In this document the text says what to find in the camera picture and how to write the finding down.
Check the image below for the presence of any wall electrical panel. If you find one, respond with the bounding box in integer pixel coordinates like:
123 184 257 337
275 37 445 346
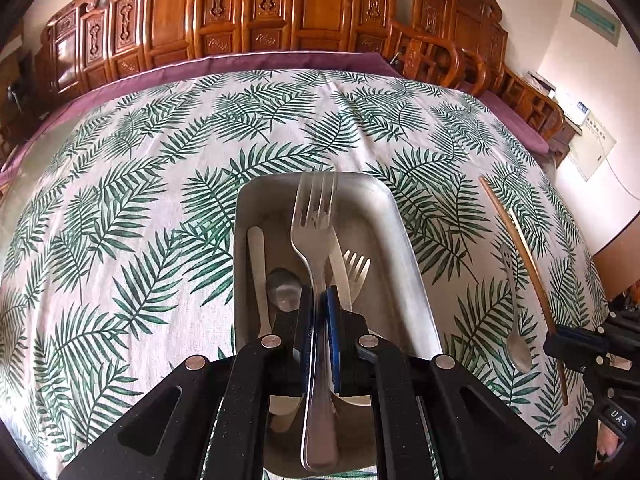
567 120 619 184

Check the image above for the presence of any brown wooden cabinet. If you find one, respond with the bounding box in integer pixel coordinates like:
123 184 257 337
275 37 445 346
592 229 640 307

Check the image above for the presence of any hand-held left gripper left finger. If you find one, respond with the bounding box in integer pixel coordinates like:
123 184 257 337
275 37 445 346
57 284 316 480

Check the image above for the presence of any person's right hand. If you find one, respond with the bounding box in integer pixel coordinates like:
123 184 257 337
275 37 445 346
595 430 626 468

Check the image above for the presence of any white cable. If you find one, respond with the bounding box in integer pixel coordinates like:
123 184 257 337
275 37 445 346
606 156 640 203

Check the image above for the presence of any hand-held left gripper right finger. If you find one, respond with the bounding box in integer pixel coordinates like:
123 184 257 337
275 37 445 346
324 286 581 480

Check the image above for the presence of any purple under cloth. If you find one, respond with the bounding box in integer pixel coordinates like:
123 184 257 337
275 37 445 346
0 51 401 188

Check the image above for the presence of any grey rectangular tray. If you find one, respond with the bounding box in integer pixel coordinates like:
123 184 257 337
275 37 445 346
232 170 443 476

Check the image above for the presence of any white wall device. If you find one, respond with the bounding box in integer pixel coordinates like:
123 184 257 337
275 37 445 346
552 87 594 126

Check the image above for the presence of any pale wooden fork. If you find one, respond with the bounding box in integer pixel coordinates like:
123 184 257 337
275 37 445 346
341 251 373 312

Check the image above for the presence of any metal fork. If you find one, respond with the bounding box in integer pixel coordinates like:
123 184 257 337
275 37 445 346
290 172 342 472

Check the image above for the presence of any green wall sign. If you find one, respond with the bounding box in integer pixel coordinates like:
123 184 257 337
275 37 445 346
571 0 622 49

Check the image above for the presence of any carved wooden high-back seat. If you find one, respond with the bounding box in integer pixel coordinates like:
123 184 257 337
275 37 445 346
412 0 567 142

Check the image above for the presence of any brown wooden chopstick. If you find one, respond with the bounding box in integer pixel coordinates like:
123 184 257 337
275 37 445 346
478 176 571 407

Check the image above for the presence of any metal spoon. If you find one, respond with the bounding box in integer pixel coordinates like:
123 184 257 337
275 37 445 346
265 267 304 317
500 245 534 374

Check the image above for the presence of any green leaf print tablecloth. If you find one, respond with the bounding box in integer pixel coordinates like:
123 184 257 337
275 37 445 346
0 69 608 480

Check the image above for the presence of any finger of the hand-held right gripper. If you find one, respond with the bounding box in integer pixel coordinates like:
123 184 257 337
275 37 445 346
597 309 640 342
542 325 608 374

